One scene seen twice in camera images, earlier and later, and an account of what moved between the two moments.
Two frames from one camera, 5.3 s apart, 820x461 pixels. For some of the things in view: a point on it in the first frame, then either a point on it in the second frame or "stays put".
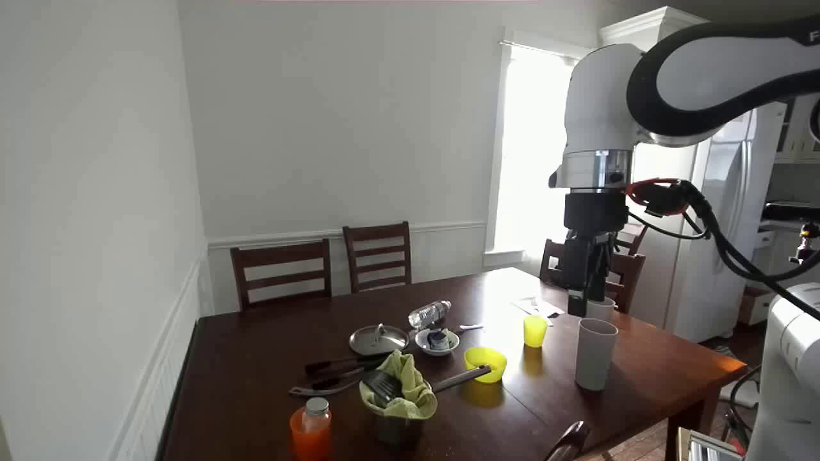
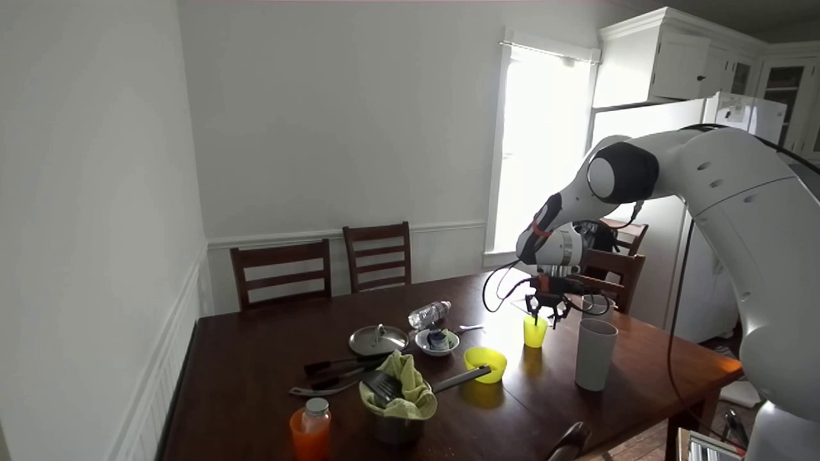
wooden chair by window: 624,278 stays put
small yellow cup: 535,329 stays put
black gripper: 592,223 to 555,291
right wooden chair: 378,256 stays put
